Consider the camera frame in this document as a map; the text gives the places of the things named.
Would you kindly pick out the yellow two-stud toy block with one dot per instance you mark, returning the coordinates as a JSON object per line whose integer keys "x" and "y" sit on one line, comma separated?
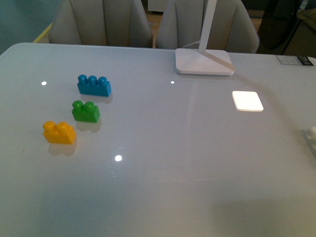
{"x": 60, "y": 133}

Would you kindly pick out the green two-stud toy block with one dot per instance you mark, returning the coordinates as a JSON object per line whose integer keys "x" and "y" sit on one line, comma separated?
{"x": 85, "y": 112}

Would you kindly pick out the blue three-stud toy block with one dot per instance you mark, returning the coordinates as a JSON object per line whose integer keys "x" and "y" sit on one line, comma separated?
{"x": 93, "y": 85}

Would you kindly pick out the white desk lamp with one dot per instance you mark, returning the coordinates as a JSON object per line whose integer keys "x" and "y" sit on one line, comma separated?
{"x": 202, "y": 61}

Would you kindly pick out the beige chair right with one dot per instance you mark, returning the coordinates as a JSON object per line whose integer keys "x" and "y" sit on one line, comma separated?
{"x": 232, "y": 29}

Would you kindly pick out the beige chair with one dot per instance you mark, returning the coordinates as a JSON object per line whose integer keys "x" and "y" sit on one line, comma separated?
{"x": 101, "y": 22}
{"x": 232, "y": 29}

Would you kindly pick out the beige chair left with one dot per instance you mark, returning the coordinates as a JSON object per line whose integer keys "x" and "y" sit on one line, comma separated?
{"x": 101, "y": 22}

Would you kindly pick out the black white table label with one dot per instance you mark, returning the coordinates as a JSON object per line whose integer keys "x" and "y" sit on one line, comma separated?
{"x": 294, "y": 60}

